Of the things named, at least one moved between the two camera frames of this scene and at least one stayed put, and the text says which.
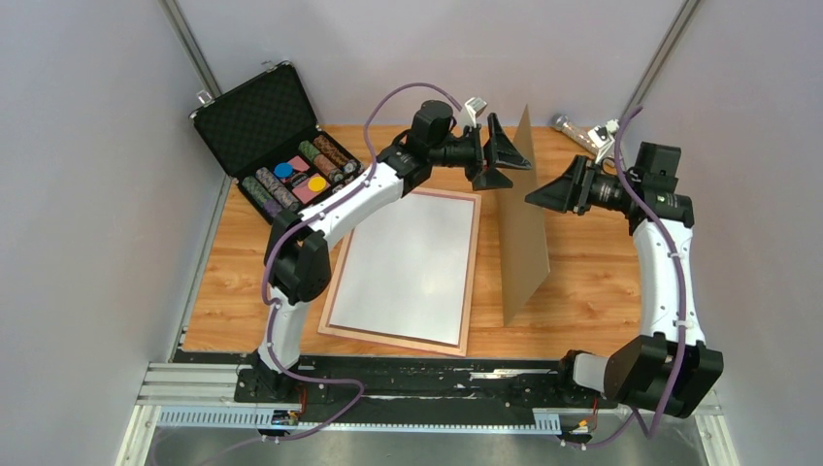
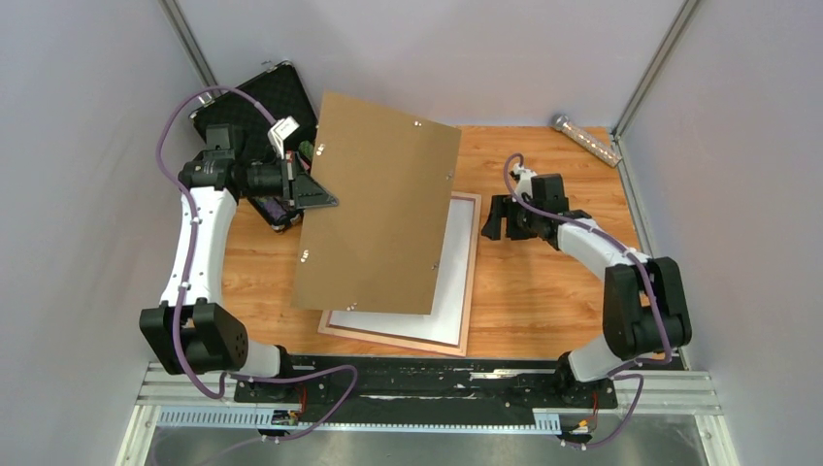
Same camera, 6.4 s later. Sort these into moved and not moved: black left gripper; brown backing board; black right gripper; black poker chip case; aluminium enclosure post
Moved: black right gripper; black left gripper; brown backing board
Not moved: black poker chip case; aluminium enclosure post
